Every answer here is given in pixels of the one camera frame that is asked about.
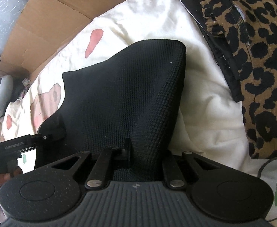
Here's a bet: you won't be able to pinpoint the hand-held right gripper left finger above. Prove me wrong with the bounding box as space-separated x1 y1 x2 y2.
50 138 132 190

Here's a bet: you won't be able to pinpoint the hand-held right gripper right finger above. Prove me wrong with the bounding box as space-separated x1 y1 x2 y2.
162 151 215 190

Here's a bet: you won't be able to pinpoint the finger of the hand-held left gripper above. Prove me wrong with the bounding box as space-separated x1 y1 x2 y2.
30 128 67 147

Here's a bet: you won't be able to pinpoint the black shorts with bear-print trim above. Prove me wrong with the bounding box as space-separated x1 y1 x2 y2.
38 39 187 182

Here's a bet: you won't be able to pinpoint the dark cloth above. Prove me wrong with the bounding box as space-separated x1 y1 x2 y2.
13 78 32 100

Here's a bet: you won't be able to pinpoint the cream printed bedsheet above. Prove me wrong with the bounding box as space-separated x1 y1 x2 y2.
0 0 277 227

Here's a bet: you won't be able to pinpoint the brown cardboard sheet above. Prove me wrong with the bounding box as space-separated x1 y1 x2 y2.
0 0 168 81

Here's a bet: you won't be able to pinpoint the clear plastic sheet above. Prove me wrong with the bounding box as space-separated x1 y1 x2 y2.
0 0 44 60

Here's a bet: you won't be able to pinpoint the leopard print garment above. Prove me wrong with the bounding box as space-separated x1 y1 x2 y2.
179 0 277 159

